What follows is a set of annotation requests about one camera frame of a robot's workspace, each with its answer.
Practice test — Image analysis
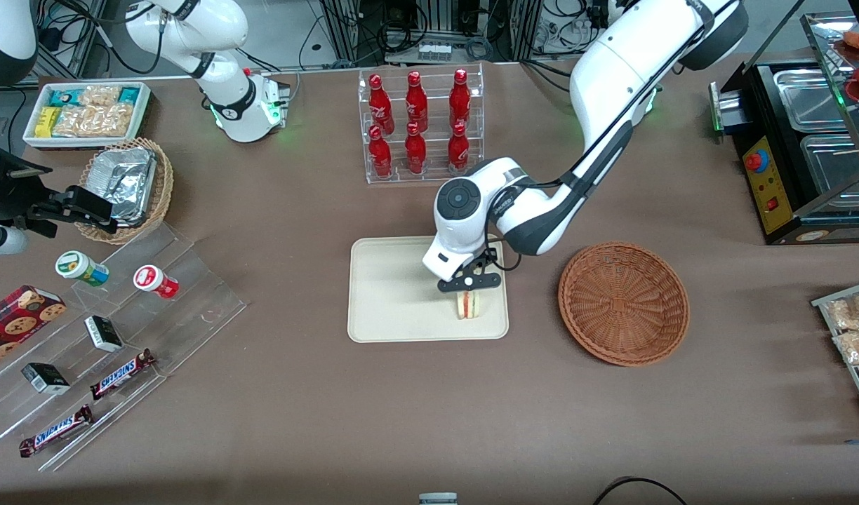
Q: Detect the clear bag of crackers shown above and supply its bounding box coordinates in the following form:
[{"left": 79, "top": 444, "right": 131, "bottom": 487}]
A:
[
  {"left": 51, "top": 103, "right": 133, "bottom": 138},
  {"left": 79, "top": 85, "right": 122, "bottom": 110}
]

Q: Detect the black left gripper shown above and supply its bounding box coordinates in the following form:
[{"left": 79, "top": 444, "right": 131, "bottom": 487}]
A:
[{"left": 437, "top": 253, "right": 505, "bottom": 304}]

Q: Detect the red cola bottle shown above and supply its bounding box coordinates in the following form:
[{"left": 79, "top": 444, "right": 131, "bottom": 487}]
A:
[
  {"left": 405, "top": 70, "right": 430, "bottom": 133},
  {"left": 404, "top": 121, "right": 428, "bottom": 175},
  {"left": 449, "top": 68, "right": 472, "bottom": 128},
  {"left": 368, "top": 125, "right": 394, "bottom": 179},
  {"left": 447, "top": 120, "right": 471, "bottom": 173},
  {"left": 368, "top": 74, "right": 395, "bottom": 135}
]

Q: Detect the cream plastic tray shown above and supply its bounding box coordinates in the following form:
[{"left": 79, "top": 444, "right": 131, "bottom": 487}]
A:
[{"left": 347, "top": 235, "right": 510, "bottom": 344}]

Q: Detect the wrapped bread pack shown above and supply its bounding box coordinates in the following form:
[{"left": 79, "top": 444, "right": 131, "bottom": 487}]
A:
[
  {"left": 832, "top": 329, "right": 859, "bottom": 366},
  {"left": 825, "top": 290, "right": 859, "bottom": 331}
]

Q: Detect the round brown wicker basket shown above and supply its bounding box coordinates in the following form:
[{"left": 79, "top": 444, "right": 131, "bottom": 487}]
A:
[{"left": 557, "top": 241, "right": 691, "bottom": 368}]

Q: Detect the black food warmer cabinet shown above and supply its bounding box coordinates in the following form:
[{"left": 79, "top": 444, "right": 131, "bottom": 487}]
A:
[{"left": 709, "top": 11, "right": 859, "bottom": 247}]

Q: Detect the white rectangular snack bin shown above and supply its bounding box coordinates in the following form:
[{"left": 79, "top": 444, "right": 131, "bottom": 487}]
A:
[{"left": 22, "top": 81, "right": 154, "bottom": 150}]

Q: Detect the clear acrylic stepped display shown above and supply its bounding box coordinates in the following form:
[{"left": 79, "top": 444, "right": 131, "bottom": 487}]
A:
[{"left": 0, "top": 222, "right": 248, "bottom": 473}]

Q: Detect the red cookie box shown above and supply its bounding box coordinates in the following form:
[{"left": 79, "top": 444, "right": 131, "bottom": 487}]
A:
[{"left": 0, "top": 284, "right": 68, "bottom": 373}]

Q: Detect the small black carton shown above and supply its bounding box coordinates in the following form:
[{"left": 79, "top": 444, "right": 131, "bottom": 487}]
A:
[
  {"left": 84, "top": 315, "right": 124, "bottom": 354},
  {"left": 20, "top": 361, "right": 72, "bottom": 396}
]

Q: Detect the aluminium foil container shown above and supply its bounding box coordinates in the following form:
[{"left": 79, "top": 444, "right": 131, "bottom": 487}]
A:
[{"left": 85, "top": 147, "right": 159, "bottom": 227}]

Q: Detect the clear acrylic bottle rack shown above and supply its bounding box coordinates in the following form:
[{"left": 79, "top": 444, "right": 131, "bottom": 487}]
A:
[{"left": 358, "top": 62, "right": 486, "bottom": 185}]

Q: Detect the steel food pan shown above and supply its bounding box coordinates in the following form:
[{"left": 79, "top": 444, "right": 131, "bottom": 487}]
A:
[
  {"left": 800, "top": 132, "right": 859, "bottom": 199},
  {"left": 772, "top": 66, "right": 855, "bottom": 135}
]

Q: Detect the grey wire rack tray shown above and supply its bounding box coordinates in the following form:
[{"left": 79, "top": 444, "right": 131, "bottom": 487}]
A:
[{"left": 811, "top": 278, "right": 859, "bottom": 429}]

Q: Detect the green lid white cup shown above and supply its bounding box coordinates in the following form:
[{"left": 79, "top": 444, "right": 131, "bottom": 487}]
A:
[{"left": 55, "top": 250, "right": 110, "bottom": 288}]

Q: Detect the red lid white cup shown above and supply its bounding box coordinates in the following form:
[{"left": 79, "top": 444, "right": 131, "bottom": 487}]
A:
[{"left": 133, "top": 264, "right": 180, "bottom": 301}]

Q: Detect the black cable loop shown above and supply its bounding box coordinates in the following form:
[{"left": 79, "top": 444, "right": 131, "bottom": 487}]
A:
[{"left": 592, "top": 476, "right": 691, "bottom": 505}]

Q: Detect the light wicker basket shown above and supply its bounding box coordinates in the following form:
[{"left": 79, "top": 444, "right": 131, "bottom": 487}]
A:
[{"left": 73, "top": 137, "right": 175, "bottom": 245}]

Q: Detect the Snickers chocolate bar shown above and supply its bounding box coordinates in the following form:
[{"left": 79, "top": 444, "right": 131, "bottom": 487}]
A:
[
  {"left": 18, "top": 404, "right": 94, "bottom": 459},
  {"left": 89, "top": 348, "right": 157, "bottom": 401}
]

